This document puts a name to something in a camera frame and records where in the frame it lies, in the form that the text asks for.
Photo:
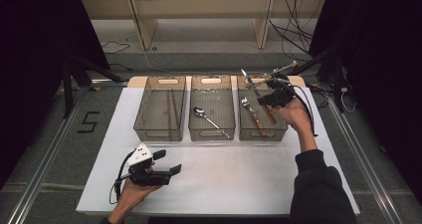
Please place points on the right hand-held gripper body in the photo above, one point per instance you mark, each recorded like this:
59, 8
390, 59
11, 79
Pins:
282, 93

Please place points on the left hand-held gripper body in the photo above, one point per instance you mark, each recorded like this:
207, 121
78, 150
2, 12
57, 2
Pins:
141, 156

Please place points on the smoky clear plastic bin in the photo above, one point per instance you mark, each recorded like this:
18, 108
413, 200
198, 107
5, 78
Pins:
215, 101
156, 112
280, 126

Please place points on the brown wooden chopstick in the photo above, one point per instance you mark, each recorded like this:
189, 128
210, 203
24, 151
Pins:
175, 106
169, 112

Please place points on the metal spoon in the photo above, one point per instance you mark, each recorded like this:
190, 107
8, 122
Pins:
199, 112

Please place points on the person's right hand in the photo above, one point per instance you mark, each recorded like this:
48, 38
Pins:
297, 116

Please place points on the person's left hand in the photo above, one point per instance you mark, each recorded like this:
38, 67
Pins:
132, 197

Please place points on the white table mat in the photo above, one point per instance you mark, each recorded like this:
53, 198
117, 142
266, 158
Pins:
215, 184

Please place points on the black metal stand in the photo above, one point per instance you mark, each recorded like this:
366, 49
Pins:
68, 91
337, 84

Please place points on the dark curtain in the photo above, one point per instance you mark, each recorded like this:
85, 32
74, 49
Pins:
384, 68
33, 68

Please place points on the beige wooden shelf unit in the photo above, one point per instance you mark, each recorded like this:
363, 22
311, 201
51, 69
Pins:
146, 28

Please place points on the aluminium floor rail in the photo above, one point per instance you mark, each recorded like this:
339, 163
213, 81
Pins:
365, 164
43, 169

